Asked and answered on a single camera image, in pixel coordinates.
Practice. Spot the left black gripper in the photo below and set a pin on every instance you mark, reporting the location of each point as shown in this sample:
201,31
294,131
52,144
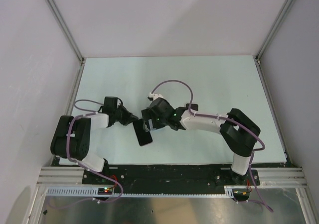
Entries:
129,117

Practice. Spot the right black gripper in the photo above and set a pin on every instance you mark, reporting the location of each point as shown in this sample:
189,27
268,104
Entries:
148,114

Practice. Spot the black phone with red edge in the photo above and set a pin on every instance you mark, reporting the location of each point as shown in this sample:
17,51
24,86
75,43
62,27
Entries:
143,137

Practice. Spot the black smartphone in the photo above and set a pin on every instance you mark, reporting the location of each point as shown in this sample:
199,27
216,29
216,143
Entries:
194,107

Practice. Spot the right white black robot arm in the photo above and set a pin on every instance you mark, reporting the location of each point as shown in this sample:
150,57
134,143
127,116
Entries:
238,131

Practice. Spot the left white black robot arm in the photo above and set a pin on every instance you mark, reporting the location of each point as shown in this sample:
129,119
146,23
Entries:
72,136

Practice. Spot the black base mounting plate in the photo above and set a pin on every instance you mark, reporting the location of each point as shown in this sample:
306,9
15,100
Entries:
178,179

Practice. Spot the left controller board with LEDs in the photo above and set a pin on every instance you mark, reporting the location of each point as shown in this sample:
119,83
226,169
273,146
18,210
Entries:
105,191

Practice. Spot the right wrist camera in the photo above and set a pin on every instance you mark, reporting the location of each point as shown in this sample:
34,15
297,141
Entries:
153,96

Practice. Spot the white slotted cable duct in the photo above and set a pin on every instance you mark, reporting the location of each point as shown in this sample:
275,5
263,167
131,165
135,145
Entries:
93,192

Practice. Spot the right aluminium frame post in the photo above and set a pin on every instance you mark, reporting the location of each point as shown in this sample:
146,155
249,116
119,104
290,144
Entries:
281,16

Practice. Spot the aluminium frame post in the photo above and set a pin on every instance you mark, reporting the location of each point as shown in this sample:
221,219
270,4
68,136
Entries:
281,16
65,29

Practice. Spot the right controller board with wires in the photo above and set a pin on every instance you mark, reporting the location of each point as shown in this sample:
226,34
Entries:
240,195

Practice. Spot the front aluminium frame rail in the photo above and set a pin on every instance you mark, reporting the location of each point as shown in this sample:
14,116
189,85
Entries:
279,177

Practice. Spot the left aluminium frame post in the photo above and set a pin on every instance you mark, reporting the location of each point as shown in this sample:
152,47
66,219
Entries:
65,29

